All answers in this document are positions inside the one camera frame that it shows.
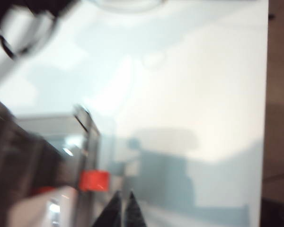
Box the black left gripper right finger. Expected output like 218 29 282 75
125 190 147 227

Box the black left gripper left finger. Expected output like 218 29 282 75
92 191 123 227

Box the black Rubik's cube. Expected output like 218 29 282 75
0 0 60 60

